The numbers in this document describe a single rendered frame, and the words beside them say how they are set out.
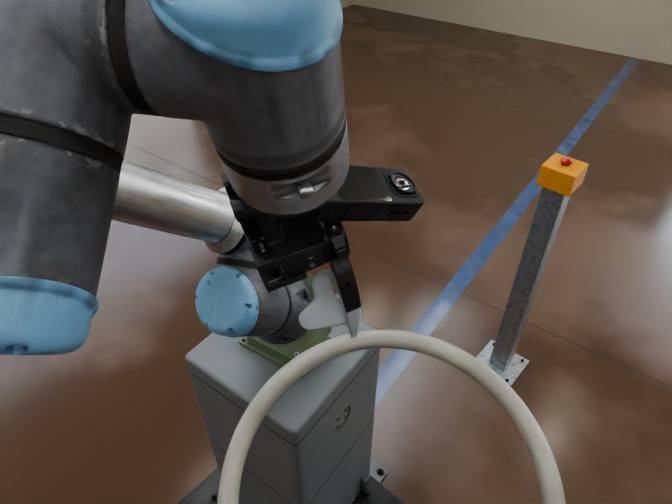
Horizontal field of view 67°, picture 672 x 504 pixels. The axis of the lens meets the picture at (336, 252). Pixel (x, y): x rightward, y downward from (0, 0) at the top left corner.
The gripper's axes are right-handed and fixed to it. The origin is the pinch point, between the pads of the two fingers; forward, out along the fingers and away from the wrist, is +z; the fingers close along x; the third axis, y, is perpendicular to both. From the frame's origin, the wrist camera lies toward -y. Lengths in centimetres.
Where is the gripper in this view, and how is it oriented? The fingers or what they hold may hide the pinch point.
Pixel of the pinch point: (334, 273)
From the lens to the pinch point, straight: 56.0
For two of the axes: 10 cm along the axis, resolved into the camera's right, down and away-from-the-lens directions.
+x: 3.6, 8.1, -4.6
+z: 0.7, 4.7, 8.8
